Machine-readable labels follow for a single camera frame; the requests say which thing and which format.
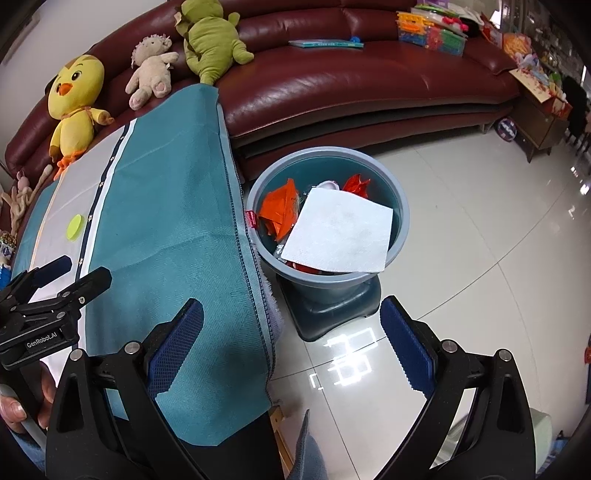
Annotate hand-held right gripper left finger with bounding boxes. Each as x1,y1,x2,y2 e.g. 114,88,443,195
46,298,206,480

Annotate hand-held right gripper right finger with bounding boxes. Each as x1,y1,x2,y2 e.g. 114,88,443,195
379,295,536,480

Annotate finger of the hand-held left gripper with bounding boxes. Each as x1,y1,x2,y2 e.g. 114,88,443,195
9,255,73,301
53,267,113,310

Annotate white paper napkin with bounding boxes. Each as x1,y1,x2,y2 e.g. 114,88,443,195
280,186,394,274

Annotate orange snack wrapper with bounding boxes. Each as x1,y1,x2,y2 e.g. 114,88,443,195
257,178,303,241

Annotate red plastic bag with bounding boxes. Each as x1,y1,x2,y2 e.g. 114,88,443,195
341,174,373,200

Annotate person's left hand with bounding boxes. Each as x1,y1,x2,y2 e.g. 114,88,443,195
0,362,58,435

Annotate beige rabbit plush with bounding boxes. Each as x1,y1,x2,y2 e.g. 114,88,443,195
0,164,54,236

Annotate teal and grey tablecloth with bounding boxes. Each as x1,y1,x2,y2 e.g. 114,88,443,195
9,85,283,448

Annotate person's blue trousers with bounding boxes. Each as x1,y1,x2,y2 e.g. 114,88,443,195
291,408,329,480

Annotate yellow chick plush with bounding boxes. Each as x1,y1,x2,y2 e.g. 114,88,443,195
48,54,115,181

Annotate pale grey stool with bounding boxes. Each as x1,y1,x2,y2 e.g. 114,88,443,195
529,408,555,472

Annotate beige lamb plush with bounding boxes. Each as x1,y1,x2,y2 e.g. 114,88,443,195
126,36,180,110

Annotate wooden side cabinet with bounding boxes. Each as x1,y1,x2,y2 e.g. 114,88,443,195
510,69,573,163

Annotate green dinosaur plush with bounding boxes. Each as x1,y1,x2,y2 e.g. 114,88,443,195
174,0,254,86

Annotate dark red leather sofa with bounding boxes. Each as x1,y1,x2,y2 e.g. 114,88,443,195
4,0,522,181

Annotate teal booklet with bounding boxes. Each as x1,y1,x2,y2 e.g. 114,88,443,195
288,38,364,49

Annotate pile of colourful toy blocks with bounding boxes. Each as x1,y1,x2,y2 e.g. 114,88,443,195
396,4,467,57

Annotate wooden table frame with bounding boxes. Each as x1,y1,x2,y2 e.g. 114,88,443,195
269,405,296,469

